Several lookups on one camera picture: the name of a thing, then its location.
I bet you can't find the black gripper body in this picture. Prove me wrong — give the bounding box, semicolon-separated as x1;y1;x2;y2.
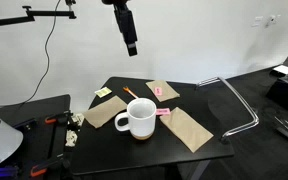
101;0;138;45

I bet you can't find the white mug with tan base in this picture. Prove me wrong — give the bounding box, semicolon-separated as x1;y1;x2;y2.
114;97;158;141

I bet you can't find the orange pen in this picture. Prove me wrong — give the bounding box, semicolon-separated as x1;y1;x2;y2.
122;86;140;100

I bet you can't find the pink label sticker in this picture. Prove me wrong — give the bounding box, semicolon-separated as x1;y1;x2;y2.
154;86;164;97

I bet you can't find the yellow-green sticky note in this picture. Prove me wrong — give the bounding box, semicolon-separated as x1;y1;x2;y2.
94;86;113;99

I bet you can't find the brown envelope with pink label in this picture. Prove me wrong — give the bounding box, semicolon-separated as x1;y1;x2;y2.
145;79;181;103

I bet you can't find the plain brown paper envelope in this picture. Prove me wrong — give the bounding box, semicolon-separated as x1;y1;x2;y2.
82;95;128;129

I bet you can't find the pink sticky note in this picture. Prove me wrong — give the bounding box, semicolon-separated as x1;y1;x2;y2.
155;107;172;117

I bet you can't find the large brown paper envelope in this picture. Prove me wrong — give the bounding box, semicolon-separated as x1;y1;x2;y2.
159;106;215;154

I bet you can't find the crumpled white paper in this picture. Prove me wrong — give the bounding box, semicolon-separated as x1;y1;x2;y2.
64;113;85;148

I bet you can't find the black side table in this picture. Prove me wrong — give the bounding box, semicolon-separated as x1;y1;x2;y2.
0;94;72;180

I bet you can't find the white flat box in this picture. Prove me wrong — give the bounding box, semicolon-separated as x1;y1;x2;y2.
271;64;288;78

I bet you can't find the black box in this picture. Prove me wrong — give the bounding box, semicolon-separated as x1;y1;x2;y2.
265;75;288;111

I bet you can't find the blue-lit device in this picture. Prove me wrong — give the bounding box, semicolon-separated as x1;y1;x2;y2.
0;159;20;180

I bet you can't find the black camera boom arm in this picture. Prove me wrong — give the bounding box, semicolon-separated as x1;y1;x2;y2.
0;5;77;36

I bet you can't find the black hanging cable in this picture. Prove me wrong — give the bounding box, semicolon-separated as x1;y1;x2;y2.
0;0;62;109

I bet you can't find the orange-handled black clamp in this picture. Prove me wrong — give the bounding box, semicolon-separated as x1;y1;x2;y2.
29;154;68;178
44;111;73;126

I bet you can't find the black bracket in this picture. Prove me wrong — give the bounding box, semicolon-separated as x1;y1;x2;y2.
13;117;38;132

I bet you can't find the chrome tube chair frame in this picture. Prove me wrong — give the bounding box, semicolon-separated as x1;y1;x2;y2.
195;76;260;139

